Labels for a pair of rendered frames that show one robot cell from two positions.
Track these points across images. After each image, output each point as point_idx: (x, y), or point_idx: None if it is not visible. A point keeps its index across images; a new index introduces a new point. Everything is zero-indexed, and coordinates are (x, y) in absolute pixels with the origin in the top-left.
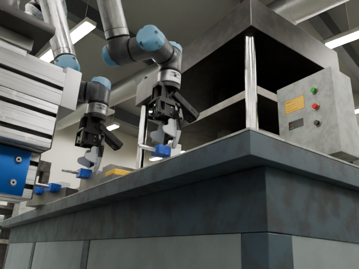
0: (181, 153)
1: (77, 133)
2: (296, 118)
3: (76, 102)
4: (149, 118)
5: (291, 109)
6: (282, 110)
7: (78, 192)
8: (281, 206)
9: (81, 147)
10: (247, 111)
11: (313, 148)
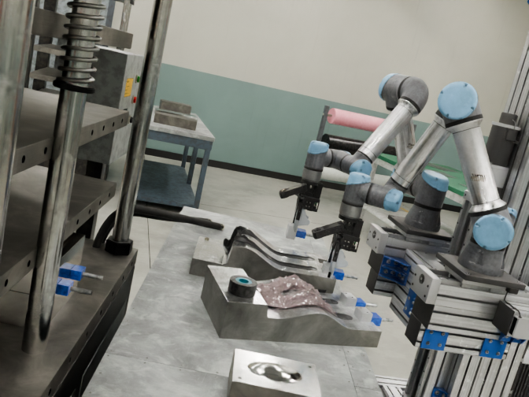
0: (325, 245)
1: (359, 239)
2: (125, 106)
3: (367, 238)
4: (315, 211)
5: (127, 92)
6: (123, 89)
7: (340, 284)
8: None
9: (349, 250)
10: (153, 100)
11: (122, 147)
